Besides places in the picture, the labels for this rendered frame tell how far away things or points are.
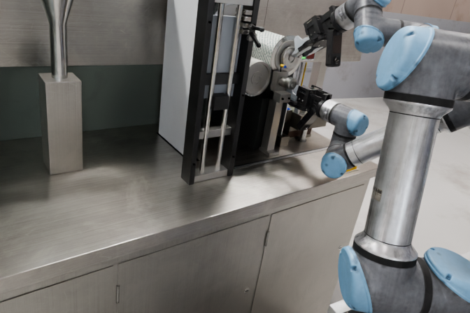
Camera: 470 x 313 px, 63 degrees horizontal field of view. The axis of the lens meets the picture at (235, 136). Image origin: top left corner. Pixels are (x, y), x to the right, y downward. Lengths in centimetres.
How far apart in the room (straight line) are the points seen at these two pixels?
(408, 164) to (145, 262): 66
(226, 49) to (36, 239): 66
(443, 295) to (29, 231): 85
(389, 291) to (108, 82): 108
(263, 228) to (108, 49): 79
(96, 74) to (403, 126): 102
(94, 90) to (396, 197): 104
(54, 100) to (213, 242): 58
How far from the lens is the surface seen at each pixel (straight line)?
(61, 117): 112
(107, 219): 100
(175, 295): 118
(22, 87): 136
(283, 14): 177
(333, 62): 124
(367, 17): 111
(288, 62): 135
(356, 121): 123
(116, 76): 143
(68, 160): 118
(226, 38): 107
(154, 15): 143
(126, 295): 108
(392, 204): 75
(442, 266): 83
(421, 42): 71
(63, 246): 93
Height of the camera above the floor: 149
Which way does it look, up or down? 23 degrees down
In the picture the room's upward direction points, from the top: 9 degrees clockwise
